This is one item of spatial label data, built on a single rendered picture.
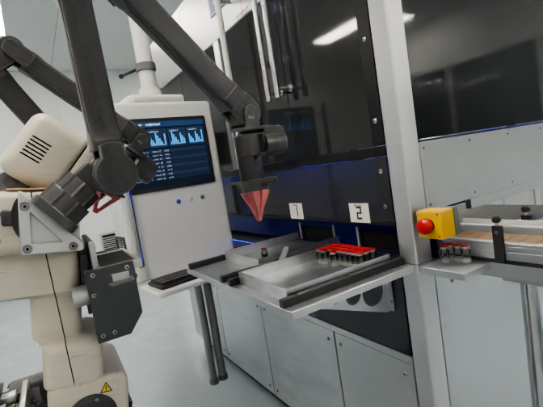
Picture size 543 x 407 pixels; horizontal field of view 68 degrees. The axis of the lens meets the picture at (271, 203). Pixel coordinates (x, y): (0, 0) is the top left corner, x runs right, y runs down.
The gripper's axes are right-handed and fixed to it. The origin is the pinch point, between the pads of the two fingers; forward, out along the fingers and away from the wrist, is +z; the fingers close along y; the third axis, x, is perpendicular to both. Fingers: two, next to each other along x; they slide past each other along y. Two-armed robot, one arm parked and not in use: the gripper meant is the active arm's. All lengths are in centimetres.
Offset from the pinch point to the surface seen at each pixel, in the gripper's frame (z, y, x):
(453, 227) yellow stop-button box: 10.5, 42.9, -20.4
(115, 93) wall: -156, 77, 545
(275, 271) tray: 20.0, 13.2, 20.4
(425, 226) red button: 8.8, 35.4, -18.2
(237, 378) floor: 108, 36, 131
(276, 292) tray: 18.9, 1.3, -0.5
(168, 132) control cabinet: -33, 9, 89
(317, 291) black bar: 19.3, 8.3, -7.5
